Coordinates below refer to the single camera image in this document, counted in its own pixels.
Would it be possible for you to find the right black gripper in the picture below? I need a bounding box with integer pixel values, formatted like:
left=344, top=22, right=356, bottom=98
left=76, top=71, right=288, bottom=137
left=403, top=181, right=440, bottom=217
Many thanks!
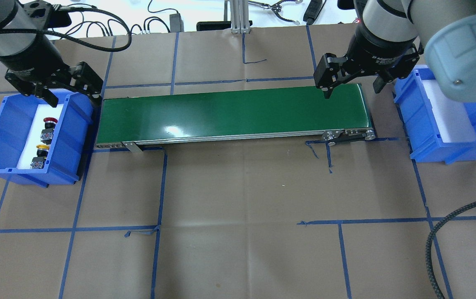
left=313, top=25, right=420, bottom=99

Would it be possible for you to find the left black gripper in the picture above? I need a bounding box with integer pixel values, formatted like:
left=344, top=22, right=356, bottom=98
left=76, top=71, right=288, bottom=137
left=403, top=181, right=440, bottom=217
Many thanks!
left=5, top=42, right=104, bottom=108

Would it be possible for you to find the red push button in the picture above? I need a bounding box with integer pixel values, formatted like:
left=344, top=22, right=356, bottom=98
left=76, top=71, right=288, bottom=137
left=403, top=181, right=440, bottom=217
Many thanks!
left=40, top=117, right=58, bottom=145

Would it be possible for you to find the yellow push button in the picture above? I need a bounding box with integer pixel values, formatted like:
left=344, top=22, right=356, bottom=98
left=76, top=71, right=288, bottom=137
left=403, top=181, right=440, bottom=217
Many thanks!
left=30, top=144, right=50, bottom=169

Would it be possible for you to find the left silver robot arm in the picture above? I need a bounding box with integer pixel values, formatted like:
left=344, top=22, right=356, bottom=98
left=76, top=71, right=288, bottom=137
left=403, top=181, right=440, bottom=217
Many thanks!
left=0, top=0, right=103, bottom=108

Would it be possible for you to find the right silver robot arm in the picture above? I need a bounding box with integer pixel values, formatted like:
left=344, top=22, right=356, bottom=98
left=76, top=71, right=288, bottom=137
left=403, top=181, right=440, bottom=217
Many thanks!
left=313, top=0, right=476, bottom=103

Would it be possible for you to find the white foam pad left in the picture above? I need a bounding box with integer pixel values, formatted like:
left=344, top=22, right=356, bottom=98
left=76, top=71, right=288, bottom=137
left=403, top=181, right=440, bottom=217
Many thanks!
left=17, top=104, right=63, bottom=169

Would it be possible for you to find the white foam pad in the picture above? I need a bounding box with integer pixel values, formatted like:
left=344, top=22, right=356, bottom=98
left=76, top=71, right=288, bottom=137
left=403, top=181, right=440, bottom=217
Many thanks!
left=17, top=104, right=63, bottom=169
left=422, top=80, right=476, bottom=143

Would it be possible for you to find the green conveyor belt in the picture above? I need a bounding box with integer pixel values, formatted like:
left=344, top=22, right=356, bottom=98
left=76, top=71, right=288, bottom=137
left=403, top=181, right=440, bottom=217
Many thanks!
left=95, top=84, right=377, bottom=149

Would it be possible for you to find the left blue plastic bin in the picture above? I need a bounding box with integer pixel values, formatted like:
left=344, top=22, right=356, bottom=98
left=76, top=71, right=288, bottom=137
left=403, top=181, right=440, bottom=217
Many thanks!
left=0, top=89, right=94, bottom=187

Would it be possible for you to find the blue plastic bin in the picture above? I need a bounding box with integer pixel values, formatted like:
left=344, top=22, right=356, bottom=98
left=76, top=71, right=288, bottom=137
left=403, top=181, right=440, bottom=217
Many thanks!
left=0, top=89, right=94, bottom=187
left=394, top=66, right=476, bottom=164

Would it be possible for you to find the right blue plastic bin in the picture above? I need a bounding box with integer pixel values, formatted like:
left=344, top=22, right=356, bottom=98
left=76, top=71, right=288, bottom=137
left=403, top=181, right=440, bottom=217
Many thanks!
left=394, top=66, right=476, bottom=164

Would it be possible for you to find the white foam pad right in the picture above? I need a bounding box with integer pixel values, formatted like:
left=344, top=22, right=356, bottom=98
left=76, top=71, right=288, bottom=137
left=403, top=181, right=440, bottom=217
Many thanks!
left=422, top=80, right=476, bottom=143

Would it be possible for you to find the black power adapter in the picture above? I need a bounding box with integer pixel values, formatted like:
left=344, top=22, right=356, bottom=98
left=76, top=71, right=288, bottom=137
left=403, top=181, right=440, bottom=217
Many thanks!
left=169, top=13, right=184, bottom=32

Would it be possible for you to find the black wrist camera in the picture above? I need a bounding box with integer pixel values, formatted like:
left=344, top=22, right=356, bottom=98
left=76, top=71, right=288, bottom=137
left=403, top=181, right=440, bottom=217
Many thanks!
left=20, top=0, right=72, bottom=29

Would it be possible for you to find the aluminium frame post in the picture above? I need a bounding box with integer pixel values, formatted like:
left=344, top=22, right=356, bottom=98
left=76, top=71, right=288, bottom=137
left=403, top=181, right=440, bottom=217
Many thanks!
left=223, top=0, right=251, bottom=34

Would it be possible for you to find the black braided cable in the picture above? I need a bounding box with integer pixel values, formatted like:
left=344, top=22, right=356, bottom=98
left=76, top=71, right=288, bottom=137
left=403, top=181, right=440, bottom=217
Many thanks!
left=425, top=194, right=476, bottom=299

